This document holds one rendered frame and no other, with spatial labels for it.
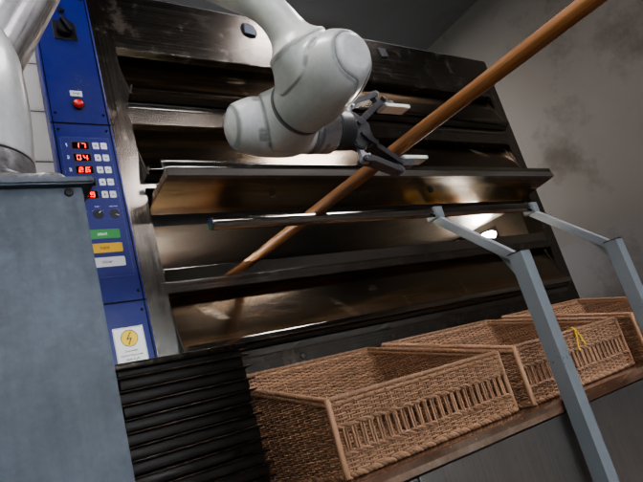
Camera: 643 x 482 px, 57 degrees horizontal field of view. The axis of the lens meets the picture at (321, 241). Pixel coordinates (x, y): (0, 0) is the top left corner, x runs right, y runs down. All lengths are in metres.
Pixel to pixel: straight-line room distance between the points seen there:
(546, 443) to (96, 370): 1.14
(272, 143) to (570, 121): 3.65
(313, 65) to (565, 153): 3.73
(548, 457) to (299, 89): 1.01
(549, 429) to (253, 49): 1.54
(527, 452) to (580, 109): 3.31
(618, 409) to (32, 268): 1.51
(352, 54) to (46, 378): 0.58
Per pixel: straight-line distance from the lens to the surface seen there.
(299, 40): 0.91
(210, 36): 2.14
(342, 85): 0.88
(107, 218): 1.62
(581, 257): 4.46
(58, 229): 0.62
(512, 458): 1.41
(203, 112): 1.93
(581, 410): 1.55
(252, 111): 0.98
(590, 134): 4.42
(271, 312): 1.74
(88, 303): 0.59
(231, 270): 1.72
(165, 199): 1.68
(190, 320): 1.63
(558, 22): 1.05
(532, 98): 4.70
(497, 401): 1.49
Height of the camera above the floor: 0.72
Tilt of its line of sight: 15 degrees up
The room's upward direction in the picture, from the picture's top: 16 degrees counter-clockwise
